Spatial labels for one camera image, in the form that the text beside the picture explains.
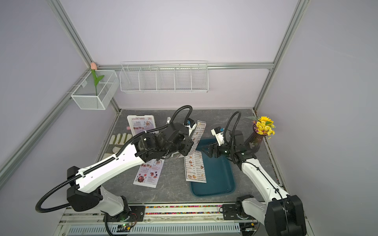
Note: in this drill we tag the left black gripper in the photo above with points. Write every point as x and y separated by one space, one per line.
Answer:
188 145

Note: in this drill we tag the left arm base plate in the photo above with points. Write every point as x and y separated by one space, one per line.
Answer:
132 214

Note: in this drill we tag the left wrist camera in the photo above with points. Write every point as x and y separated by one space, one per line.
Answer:
189 123

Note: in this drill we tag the pink artificial tulip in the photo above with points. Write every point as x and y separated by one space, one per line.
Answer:
96 78

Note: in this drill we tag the white menu holder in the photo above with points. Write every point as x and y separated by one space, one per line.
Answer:
129 117
188 131

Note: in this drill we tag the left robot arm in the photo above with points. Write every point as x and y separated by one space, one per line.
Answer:
85 184

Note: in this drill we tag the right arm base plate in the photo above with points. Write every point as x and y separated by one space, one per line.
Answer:
231 212

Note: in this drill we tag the teal plastic tray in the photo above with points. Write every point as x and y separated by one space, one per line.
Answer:
219 178

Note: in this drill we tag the yellow flower bouquet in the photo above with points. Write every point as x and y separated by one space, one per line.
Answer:
263 126

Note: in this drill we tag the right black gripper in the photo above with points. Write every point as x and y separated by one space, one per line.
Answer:
210 147

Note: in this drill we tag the white ventilation grille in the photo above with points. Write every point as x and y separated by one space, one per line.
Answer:
155 229

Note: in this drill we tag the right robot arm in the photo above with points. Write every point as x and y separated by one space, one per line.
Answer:
280 213

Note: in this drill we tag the dim sum menu sheet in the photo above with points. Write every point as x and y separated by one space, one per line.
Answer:
196 135
194 168

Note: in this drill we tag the dark purple vase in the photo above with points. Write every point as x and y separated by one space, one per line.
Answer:
254 141

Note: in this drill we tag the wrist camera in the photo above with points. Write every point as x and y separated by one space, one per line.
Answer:
189 123
218 134

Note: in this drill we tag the white mesh wall basket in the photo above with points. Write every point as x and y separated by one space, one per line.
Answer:
84 94

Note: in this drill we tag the white wire wall shelf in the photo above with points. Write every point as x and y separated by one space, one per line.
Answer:
164 76

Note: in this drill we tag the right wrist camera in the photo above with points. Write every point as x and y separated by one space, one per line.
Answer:
218 134

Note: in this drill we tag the white green work glove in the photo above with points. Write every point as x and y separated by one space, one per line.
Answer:
115 144

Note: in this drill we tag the red special menu sheet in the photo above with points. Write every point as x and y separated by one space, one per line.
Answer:
149 173

